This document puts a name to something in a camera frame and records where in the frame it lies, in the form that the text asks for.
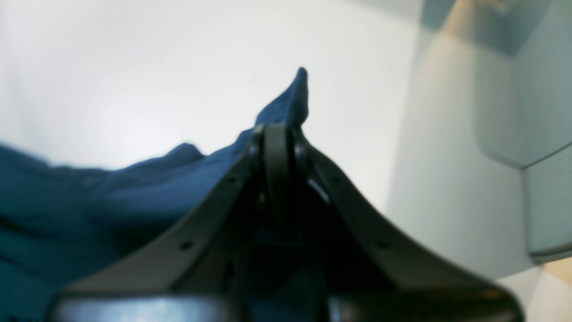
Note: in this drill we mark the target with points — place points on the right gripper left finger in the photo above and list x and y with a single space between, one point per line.
205 253

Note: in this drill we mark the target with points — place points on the dark blue t-shirt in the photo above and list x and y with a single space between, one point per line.
62 224

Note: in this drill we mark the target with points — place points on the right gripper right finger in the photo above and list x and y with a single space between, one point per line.
369 263

